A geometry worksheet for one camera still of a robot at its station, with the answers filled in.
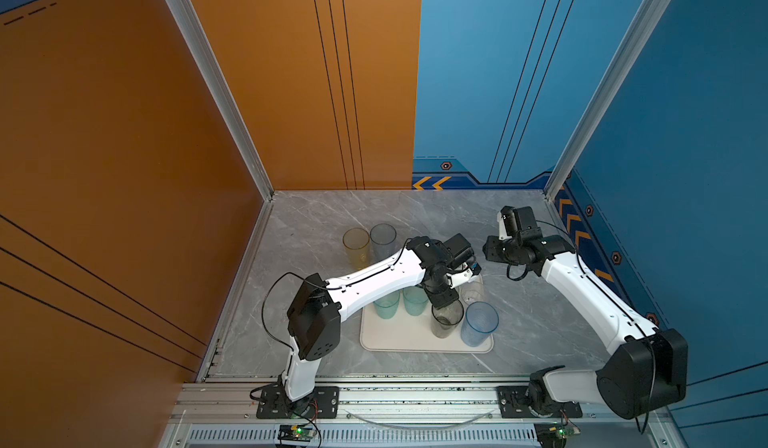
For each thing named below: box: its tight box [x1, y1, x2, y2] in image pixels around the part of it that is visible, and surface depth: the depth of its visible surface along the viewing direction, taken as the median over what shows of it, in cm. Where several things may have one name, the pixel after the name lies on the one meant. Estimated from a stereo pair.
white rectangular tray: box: [360, 304, 494, 353], surface depth 87 cm
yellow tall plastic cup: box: [342, 227, 370, 270], surface depth 91 cm
